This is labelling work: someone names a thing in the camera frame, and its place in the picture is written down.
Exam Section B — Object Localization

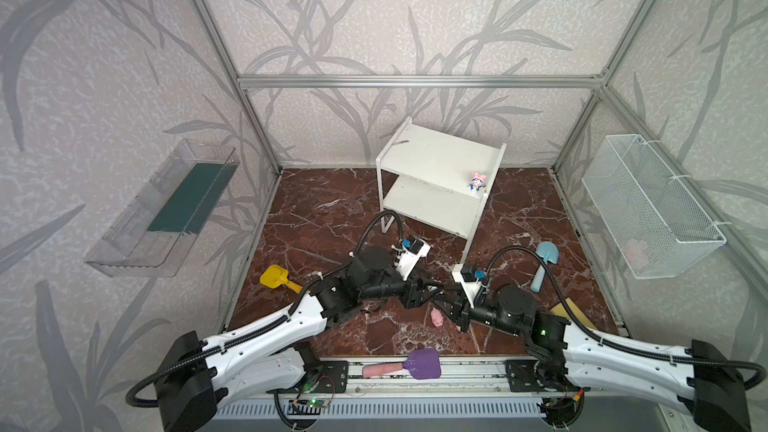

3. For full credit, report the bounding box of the pink hooded Doraemon figure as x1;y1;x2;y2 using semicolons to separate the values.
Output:
469;173;487;193

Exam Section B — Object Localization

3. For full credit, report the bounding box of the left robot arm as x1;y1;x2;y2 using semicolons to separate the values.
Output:
125;210;442;431

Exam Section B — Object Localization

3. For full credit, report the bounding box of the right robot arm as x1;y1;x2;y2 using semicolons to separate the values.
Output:
428;284;767;431

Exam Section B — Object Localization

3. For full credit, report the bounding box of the white two-tier shelf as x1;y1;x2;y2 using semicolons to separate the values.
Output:
375;118;506;261

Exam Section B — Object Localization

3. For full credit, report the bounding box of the pink pig toy lower middle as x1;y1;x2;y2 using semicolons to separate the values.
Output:
430;308;444;328

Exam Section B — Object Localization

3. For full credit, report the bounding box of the yellow sponge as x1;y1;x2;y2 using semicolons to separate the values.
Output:
550;298;597;330

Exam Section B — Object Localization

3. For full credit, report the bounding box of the light blue toy shovel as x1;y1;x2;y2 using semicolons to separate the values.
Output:
530;241;560;294

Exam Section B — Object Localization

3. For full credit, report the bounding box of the yellow toy shovel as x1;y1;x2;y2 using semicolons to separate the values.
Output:
259;265;303;293

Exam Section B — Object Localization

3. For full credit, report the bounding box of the green circuit board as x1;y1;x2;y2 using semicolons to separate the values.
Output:
290;397;333;414

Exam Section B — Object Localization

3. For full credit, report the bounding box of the pink toy in basket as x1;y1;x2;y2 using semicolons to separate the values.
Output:
622;239;650;272

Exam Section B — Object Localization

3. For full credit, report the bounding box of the purple toy spatula pink handle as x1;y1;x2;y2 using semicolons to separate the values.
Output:
362;348;442;380

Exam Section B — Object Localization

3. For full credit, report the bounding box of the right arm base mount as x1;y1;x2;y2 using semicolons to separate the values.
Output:
504;358;580;394

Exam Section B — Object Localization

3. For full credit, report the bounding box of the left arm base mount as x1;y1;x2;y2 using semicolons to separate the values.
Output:
294;342;350;393

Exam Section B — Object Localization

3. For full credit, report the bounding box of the white wire mesh basket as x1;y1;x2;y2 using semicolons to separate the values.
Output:
582;134;727;280

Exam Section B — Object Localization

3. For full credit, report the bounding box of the clear plastic wall bin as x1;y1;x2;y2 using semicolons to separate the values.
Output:
84;139;240;278

